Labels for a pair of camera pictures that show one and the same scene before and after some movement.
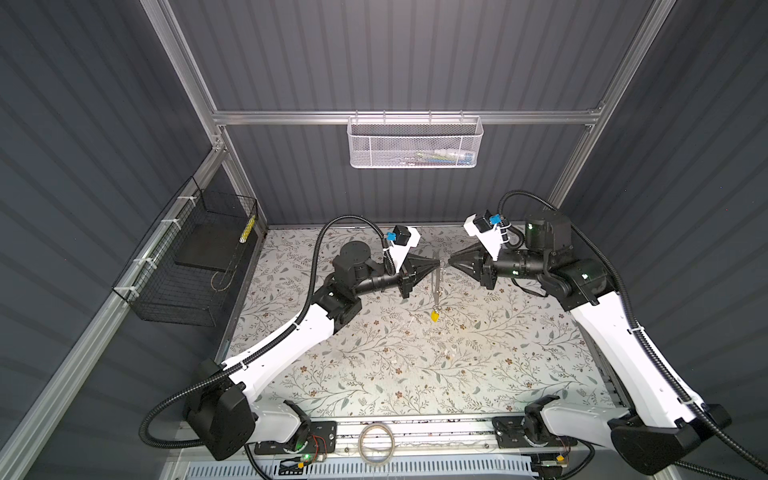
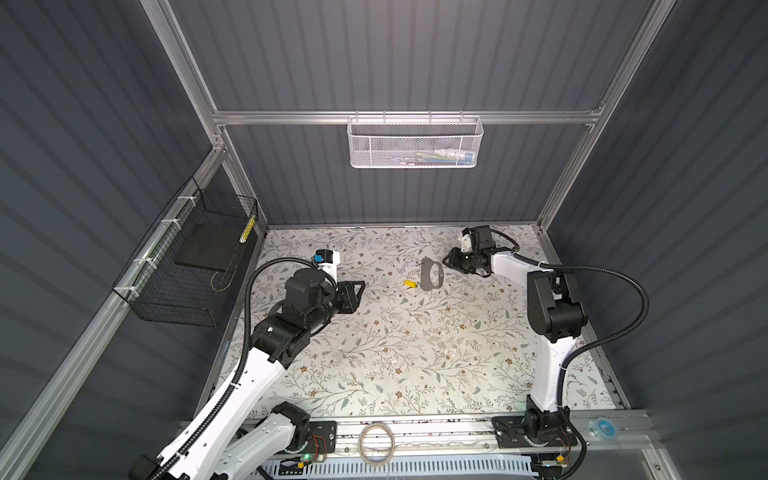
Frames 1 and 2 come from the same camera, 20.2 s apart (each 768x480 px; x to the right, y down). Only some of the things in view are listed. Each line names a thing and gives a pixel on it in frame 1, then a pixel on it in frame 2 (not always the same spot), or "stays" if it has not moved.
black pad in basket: (213, 245) stays
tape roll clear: (361, 444) stays
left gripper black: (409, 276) → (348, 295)
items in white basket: (443, 156) stays
